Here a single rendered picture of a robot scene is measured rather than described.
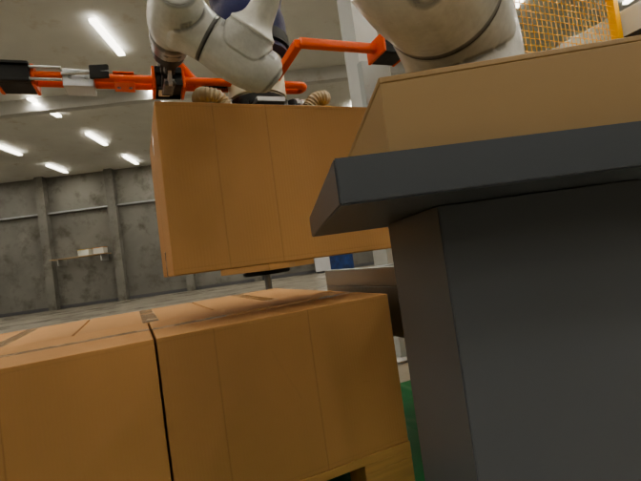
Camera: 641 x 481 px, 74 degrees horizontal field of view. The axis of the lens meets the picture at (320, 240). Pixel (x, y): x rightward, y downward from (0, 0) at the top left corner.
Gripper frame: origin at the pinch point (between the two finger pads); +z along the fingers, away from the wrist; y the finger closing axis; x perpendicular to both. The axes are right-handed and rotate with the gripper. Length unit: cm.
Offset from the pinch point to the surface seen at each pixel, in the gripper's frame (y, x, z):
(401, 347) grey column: 113, 124, 94
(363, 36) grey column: -75, 130, 94
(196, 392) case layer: 79, -4, -20
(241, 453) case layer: 95, 4, -20
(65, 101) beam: -372, -106, 964
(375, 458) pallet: 107, 38, -20
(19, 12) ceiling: -387, -127, 643
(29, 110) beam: -361, -182, 991
